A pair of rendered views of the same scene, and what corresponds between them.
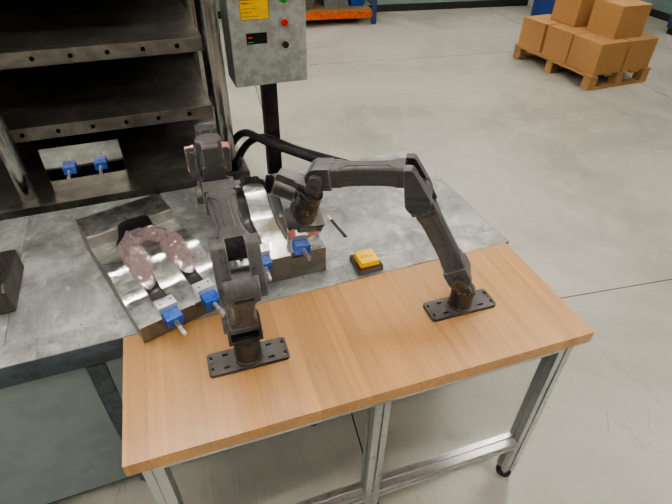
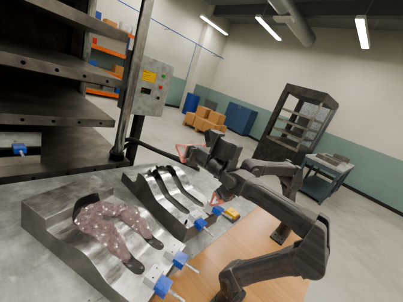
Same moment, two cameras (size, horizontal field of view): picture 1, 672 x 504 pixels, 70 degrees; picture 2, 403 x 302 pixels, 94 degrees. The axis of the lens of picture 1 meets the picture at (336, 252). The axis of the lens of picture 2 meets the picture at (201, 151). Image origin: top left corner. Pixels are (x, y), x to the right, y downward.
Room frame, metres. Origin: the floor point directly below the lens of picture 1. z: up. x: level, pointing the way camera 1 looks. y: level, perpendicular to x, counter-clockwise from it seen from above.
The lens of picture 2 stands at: (0.56, 0.67, 1.43)
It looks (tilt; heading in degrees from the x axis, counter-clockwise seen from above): 19 degrees down; 325
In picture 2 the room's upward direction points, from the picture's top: 20 degrees clockwise
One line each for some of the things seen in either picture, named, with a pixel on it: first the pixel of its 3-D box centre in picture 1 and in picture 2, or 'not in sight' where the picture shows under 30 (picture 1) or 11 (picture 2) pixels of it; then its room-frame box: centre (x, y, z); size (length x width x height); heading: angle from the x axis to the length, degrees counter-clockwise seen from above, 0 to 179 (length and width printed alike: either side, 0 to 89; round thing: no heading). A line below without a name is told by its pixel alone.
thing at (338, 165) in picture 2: not in sight; (325, 172); (2.45, -4.28, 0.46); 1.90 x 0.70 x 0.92; 104
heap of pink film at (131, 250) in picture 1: (151, 247); (114, 220); (1.10, 0.54, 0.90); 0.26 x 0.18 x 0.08; 39
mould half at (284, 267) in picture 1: (262, 216); (170, 190); (1.31, 0.24, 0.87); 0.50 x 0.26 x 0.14; 21
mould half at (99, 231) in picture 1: (151, 258); (110, 230); (1.10, 0.54, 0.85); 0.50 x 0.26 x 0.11; 39
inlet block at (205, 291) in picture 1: (212, 301); (182, 261); (0.92, 0.33, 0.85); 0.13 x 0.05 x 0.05; 39
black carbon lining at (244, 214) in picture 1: (259, 207); (173, 184); (1.29, 0.25, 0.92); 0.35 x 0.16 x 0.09; 21
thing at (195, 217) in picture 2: (264, 265); (201, 225); (1.03, 0.20, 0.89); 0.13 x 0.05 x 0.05; 21
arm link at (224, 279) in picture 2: (242, 327); (232, 281); (0.79, 0.22, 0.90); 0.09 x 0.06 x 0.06; 109
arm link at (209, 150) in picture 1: (211, 168); (230, 162); (0.95, 0.28, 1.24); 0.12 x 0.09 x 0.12; 19
